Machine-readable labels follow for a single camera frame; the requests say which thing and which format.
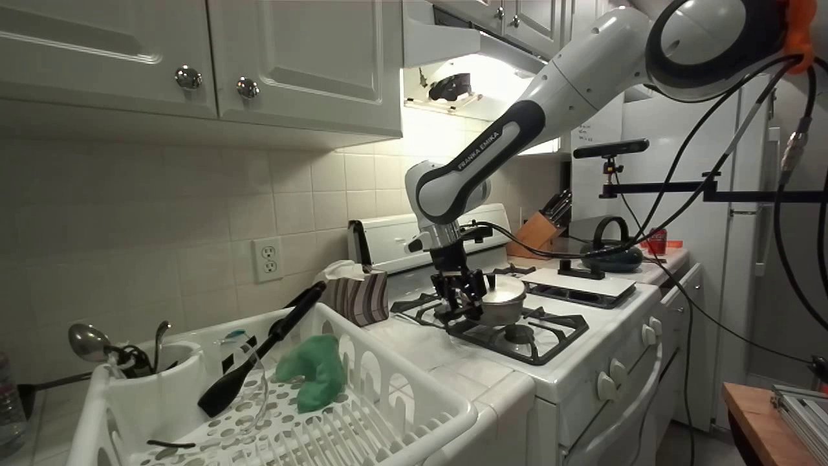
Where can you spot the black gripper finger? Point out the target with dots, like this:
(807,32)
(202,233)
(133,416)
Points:
(449,301)
(477,292)

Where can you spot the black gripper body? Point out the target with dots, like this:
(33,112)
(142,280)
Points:
(451,262)

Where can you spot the silver metal pot lid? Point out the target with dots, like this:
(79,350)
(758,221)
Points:
(508,289)

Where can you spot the green cloth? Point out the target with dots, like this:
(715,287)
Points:
(314,376)

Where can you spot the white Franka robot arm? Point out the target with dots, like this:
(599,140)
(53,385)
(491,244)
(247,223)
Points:
(585,79)

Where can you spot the wooden knife block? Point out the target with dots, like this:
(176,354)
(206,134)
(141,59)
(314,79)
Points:
(534,236)

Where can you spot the brown striped towel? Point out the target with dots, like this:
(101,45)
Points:
(357,301)

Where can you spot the white hanging towel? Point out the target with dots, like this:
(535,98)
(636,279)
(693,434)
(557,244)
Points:
(340,271)

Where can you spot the white plastic dish rack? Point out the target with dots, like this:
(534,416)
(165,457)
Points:
(389,416)

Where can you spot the white cutting board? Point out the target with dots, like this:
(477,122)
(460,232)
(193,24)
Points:
(603,289)

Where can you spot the dark green kettle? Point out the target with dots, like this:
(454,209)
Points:
(614,257)

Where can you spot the white gas stove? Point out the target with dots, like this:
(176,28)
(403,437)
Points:
(578,406)

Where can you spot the white stove knob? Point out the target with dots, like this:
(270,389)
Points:
(607,386)
(618,372)
(658,324)
(647,336)

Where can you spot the red cup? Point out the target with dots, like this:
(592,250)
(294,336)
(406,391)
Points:
(654,243)

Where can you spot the long black kitchen utensil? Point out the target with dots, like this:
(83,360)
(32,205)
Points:
(260,350)

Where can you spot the white range hood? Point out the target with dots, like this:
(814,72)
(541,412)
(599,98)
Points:
(449,42)

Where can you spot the white refrigerator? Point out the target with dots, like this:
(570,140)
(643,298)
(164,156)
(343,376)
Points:
(715,287)

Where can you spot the white cabinet above hood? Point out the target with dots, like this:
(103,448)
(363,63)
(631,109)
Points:
(526,16)

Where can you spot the round metal cabinet knob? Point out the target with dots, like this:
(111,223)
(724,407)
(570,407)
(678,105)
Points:
(247,87)
(186,77)

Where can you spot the metal spoon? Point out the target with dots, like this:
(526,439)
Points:
(160,341)

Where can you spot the white utensil holder cup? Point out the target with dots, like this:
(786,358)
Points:
(158,403)

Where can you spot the wooden table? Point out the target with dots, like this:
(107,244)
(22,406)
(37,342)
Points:
(752,429)

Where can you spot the silver metal plate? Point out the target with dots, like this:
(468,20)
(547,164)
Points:
(805,416)

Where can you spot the white wall power outlet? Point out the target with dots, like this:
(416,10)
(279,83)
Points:
(268,259)

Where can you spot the black stereo camera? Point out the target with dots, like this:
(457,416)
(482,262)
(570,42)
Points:
(612,149)

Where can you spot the white wall cabinet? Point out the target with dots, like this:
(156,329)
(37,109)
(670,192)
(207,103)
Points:
(300,52)

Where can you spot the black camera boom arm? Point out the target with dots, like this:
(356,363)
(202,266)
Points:
(758,195)

